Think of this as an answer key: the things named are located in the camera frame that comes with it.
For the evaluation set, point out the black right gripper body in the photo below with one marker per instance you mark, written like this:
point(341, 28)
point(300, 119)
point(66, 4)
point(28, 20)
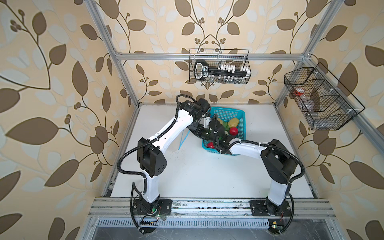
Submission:
point(205, 134)

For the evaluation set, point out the clear zip top bag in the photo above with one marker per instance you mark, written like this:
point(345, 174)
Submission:
point(184, 135)

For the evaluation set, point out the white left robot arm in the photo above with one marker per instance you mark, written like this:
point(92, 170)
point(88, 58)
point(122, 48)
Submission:
point(151, 152)

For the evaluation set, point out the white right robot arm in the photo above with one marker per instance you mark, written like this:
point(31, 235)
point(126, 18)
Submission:
point(282, 166)

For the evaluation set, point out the red toy apple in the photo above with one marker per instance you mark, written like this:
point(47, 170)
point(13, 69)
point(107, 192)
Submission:
point(233, 131)

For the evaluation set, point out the yellow toy potato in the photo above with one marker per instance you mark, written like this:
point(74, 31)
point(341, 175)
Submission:
point(233, 123)

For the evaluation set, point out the teal plastic basket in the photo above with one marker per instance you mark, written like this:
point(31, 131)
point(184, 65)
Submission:
point(226, 114)

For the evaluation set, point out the black tool in basket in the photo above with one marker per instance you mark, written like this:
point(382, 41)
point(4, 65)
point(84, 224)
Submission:
point(201, 70)

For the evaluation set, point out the red capped clear bottle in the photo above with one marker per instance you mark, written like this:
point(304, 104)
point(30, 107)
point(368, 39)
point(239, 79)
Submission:
point(300, 96)

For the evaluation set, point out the back black wire basket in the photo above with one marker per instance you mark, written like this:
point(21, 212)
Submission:
point(225, 66)

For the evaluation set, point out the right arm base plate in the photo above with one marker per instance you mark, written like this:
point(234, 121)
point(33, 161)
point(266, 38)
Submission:
point(261, 208)

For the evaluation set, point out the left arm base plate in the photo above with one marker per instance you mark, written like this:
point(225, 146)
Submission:
point(160, 207)

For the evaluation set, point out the side black wire basket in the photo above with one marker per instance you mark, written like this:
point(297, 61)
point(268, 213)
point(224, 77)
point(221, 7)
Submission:
point(334, 103)

